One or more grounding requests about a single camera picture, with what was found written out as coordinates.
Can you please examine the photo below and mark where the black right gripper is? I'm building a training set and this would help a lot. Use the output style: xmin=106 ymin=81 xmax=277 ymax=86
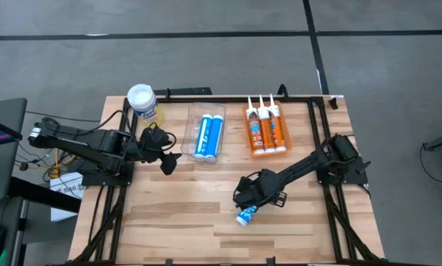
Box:
xmin=233 ymin=168 xmax=281 ymax=214

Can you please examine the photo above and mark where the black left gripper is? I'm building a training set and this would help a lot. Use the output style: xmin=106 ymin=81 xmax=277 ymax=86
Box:
xmin=137 ymin=126 xmax=183 ymax=177

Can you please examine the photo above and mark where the blue silicone caulk tube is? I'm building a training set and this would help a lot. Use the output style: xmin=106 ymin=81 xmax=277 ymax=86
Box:
xmin=205 ymin=115 xmax=224 ymax=159
xmin=194 ymin=113 xmax=213 ymax=159
xmin=235 ymin=205 xmax=259 ymax=228

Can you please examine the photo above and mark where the orange Gorilla sealant tube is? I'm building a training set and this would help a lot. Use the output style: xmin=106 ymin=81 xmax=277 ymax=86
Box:
xmin=256 ymin=94 xmax=277 ymax=153
xmin=268 ymin=93 xmax=288 ymax=152
xmin=245 ymin=95 xmax=266 ymax=155

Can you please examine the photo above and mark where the Lysol wipes canister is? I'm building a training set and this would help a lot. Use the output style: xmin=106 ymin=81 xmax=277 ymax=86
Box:
xmin=126 ymin=83 xmax=166 ymax=126

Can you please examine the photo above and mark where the clear plastic tray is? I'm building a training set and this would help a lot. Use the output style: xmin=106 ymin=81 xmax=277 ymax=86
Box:
xmin=180 ymin=102 xmax=227 ymax=164

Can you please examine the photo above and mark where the orange plastic tray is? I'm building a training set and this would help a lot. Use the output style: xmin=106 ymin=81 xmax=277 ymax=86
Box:
xmin=242 ymin=100 xmax=293 ymax=159

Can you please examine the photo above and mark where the white paper sheet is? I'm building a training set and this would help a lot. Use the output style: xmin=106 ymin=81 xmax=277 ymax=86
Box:
xmin=50 ymin=171 xmax=85 ymax=222

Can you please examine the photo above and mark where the black desk leg bar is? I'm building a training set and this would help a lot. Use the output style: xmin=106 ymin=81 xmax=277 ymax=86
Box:
xmin=8 ymin=176 xmax=81 ymax=214

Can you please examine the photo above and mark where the black computer monitor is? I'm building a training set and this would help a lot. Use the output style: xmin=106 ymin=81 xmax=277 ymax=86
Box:
xmin=0 ymin=98 xmax=28 ymax=202

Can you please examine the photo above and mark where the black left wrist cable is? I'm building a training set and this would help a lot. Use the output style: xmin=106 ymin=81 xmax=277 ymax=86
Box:
xmin=146 ymin=123 xmax=178 ymax=151

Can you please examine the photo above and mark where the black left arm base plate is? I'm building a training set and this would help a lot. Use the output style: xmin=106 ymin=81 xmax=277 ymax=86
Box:
xmin=81 ymin=162 xmax=135 ymax=187

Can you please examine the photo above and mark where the black overhead camera mount bar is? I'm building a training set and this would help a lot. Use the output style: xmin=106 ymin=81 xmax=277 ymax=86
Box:
xmin=154 ymin=87 xmax=213 ymax=98

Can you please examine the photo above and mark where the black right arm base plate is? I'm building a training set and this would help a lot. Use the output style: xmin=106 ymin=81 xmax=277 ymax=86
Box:
xmin=316 ymin=154 xmax=370 ymax=185

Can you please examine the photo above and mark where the yellow floor cable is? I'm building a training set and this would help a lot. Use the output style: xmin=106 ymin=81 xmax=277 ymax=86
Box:
xmin=50 ymin=149 xmax=76 ymax=174

